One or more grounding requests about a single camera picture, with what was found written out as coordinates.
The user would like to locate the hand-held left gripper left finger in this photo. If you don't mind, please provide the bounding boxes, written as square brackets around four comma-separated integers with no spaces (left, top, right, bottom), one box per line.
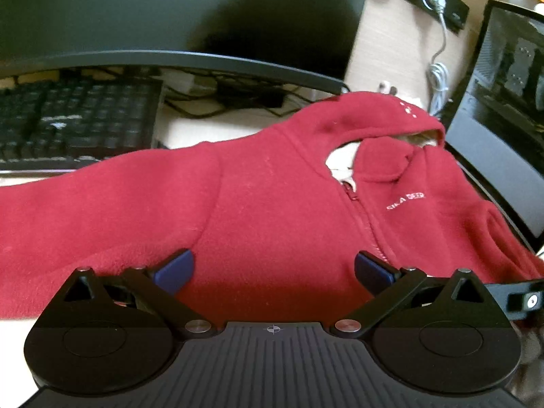
[64,249,215,339]

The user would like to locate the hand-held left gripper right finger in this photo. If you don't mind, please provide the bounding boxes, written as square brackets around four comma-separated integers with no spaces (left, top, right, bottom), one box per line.
[334,251,489,341]

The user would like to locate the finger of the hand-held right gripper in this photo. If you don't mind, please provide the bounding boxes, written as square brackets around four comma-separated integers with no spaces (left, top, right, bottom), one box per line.
[484,278,544,322]

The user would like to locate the red fleece hoodie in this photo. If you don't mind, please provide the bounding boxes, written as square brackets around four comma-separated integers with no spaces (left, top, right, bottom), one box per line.
[0,91,544,322]

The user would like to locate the black keyboard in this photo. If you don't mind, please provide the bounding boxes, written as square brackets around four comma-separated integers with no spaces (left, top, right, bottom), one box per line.
[0,77,166,171]

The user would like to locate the black laptop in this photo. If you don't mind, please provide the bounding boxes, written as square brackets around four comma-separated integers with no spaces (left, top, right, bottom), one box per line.
[442,0,544,252]

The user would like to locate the dark computer monitor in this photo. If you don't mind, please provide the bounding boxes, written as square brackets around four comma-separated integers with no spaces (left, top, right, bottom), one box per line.
[0,0,375,94]

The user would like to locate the black cables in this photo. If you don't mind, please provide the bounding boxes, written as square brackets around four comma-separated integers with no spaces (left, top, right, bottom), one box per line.
[164,70,307,116]

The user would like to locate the white power cable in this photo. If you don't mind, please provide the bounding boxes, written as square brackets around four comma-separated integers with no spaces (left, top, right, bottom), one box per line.
[422,0,452,116]

